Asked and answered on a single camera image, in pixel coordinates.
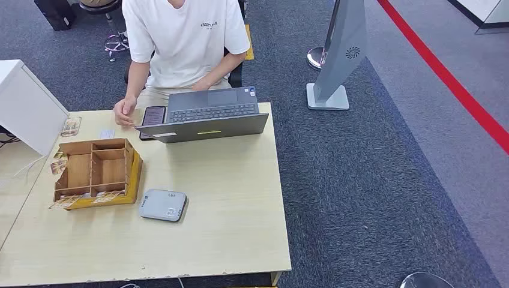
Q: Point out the person's right hand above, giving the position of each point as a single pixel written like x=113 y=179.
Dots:
x=125 y=112

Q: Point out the black bag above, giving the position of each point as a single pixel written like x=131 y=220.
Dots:
x=55 y=14

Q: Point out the grey kiosk stand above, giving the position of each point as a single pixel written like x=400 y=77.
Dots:
x=342 y=47

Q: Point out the yellow floor tape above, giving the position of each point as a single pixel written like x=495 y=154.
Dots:
x=249 y=43

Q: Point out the chrome stanchion base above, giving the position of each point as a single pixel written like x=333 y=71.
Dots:
x=315 y=57
x=425 y=281

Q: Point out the person's left hand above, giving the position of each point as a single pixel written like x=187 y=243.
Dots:
x=202 y=85

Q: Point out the person's left forearm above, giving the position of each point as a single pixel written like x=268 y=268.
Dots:
x=224 y=69

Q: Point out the pale wooden table leg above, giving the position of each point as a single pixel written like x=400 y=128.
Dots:
x=276 y=278

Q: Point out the wooden compartment box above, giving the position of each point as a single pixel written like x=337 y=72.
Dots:
x=111 y=171

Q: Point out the grey laptop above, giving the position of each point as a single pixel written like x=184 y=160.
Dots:
x=206 y=129

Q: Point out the person's right forearm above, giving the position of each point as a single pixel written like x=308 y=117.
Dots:
x=135 y=81

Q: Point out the white counter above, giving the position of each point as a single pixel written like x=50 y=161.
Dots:
x=485 y=10

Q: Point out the white ID card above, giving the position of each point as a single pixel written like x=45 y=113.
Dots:
x=107 y=134

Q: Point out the grey card reader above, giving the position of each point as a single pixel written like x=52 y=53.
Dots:
x=161 y=204

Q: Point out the person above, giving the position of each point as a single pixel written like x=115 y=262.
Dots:
x=183 y=47

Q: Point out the black smartphone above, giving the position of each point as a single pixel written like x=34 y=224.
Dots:
x=153 y=116

